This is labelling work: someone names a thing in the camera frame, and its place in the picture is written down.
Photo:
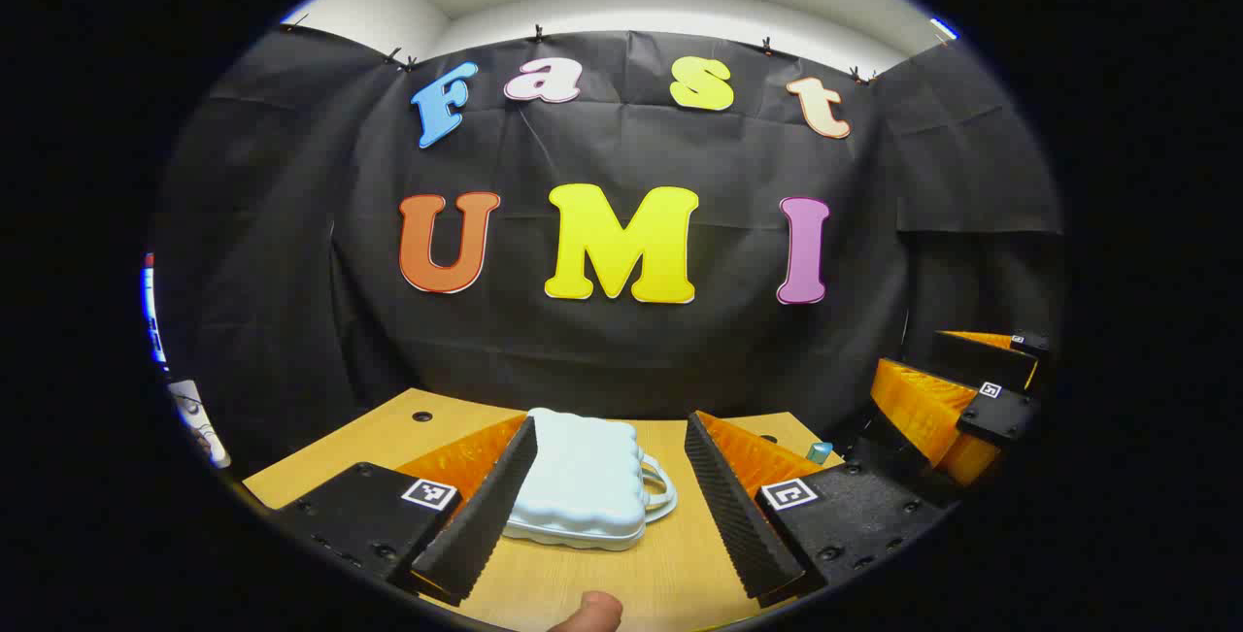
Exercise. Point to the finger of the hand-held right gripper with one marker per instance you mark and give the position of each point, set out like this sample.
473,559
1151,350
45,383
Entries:
923,409
981,355

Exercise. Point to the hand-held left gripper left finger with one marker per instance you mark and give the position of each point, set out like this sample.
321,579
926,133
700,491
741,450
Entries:
486,525

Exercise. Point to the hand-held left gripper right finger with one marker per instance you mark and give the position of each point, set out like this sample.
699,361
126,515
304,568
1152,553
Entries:
728,515

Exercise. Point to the light blue suitcase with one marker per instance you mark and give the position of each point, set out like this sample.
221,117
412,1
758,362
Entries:
583,477

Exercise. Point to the teal skin care bottle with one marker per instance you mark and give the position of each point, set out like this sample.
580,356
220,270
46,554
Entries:
819,452

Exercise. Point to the bright screen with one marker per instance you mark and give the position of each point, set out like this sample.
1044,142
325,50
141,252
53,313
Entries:
151,312

